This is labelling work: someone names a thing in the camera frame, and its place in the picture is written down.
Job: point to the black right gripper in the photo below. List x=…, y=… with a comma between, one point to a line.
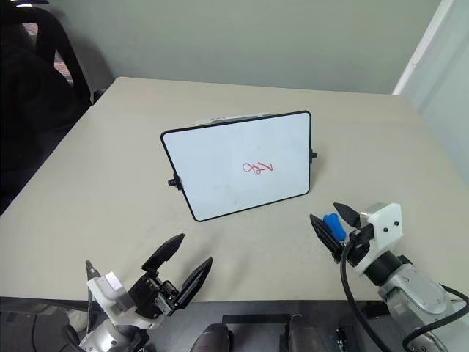
x=359, y=243

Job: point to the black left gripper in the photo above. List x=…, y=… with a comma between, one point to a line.
x=146, y=295

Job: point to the blue plastic block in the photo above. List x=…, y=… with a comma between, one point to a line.
x=336, y=225

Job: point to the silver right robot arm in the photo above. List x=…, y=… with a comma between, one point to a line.
x=414, y=293

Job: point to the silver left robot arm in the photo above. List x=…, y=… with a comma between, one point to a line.
x=106, y=339

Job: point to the dark rounded shape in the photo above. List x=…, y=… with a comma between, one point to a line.
x=306, y=335
x=216, y=339

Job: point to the black framed white whiteboard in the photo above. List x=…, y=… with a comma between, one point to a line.
x=234, y=172

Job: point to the white marker pen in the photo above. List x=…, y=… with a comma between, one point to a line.
x=220, y=119

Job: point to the black office chair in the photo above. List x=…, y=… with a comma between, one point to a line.
x=33, y=91

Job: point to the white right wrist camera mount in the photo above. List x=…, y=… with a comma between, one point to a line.
x=386, y=229

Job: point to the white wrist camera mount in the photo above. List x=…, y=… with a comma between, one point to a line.
x=110, y=293
x=386, y=229

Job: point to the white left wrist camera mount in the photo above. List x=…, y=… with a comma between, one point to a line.
x=110, y=293

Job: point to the white door frame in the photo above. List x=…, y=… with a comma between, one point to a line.
x=428, y=51

